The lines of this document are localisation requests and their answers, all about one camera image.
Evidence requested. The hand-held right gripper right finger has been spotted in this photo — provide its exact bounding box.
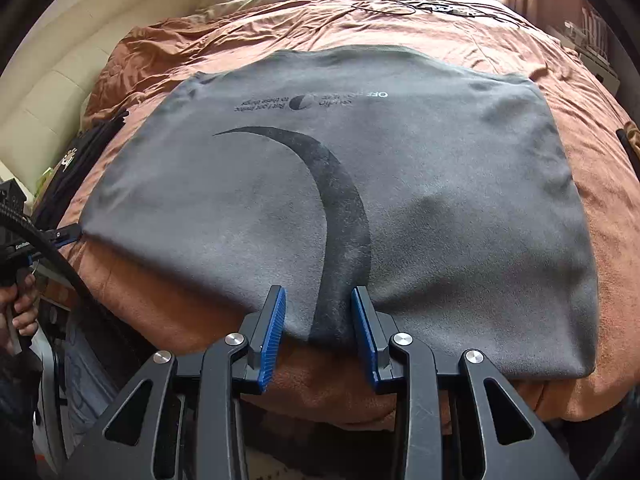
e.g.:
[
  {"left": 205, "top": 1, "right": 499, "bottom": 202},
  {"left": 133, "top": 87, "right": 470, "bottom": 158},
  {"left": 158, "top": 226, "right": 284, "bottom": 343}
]
[{"left": 351, "top": 286, "right": 578, "bottom": 480}]

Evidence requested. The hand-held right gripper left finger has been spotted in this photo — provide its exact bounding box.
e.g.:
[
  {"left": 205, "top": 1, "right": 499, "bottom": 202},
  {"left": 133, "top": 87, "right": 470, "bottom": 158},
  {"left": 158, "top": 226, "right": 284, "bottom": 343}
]
[{"left": 70, "top": 285, "right": 287, "bottom": 480}]

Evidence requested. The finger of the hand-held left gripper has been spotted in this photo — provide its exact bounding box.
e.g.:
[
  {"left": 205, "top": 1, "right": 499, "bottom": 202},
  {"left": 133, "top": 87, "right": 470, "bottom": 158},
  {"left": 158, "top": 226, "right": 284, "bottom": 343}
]
[{"left": 44, "top": 224, "right": 83, "bottom": 247}]

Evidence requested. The grey t-shirt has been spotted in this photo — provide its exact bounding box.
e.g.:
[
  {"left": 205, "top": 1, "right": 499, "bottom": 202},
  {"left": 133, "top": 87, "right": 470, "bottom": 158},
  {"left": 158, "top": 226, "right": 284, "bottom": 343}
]
[{"left": 79, "top": 45, "right": 601, "bottom": 380}]

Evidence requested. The person's left hand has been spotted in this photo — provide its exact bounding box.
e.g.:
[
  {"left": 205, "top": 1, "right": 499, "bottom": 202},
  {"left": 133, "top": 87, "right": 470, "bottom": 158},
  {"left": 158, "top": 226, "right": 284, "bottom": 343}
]
[{"left": 0, "top": 274, "right": 40, "bottom": 356}]

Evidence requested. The black folded printed garment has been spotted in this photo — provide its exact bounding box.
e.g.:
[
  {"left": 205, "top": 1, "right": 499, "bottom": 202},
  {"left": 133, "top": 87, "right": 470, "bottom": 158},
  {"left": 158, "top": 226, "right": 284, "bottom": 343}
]
[{"left": 32, "top": 110, "right": 131, "bottom": 241}]

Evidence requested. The cream padded headboard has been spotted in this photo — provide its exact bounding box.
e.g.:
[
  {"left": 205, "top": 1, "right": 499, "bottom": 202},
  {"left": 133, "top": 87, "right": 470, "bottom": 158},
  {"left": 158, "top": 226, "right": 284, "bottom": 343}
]
[{"left": 0, "top": 0, "right": 211, "bottom": 196}]

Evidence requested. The brown blanket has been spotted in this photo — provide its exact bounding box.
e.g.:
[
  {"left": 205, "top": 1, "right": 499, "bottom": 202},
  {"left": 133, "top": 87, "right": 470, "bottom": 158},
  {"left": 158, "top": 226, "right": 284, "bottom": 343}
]
[{"left": 50, "top": 0, "right": 640, "bottom": 423}]

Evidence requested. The brown folded garment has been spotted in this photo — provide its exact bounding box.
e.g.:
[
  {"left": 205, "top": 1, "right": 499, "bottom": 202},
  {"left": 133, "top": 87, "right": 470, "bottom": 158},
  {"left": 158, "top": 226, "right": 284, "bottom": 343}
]
[{"left": 617, "top": 120, "right": 640, "bottom": 171}]

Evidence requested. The white nightstand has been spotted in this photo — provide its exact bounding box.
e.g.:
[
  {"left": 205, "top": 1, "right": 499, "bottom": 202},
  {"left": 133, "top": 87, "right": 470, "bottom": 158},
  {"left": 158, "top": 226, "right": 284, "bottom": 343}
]
[{"left": 562, "top": 7, "right": 622, "bottom": 92}]

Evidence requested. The striped bag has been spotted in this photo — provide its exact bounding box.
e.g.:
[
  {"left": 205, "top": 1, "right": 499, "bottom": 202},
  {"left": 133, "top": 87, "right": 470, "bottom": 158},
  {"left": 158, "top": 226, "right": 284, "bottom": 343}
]
[{"left": 581, "top": 7, "right": 609, "bottom": 57}]

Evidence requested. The thick black braided cable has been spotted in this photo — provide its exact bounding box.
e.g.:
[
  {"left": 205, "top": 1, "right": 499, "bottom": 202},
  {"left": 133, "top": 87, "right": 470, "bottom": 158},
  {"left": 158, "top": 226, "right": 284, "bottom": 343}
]
[{"left": 0, "top": 202, "right": 108, "bottom": 331}]

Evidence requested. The black frame device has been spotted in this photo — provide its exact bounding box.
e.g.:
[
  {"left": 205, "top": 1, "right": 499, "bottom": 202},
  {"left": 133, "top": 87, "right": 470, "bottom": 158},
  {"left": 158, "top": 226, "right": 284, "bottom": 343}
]
[{"left": 420, "top": 2, "right": 476, "bottom": 16}]

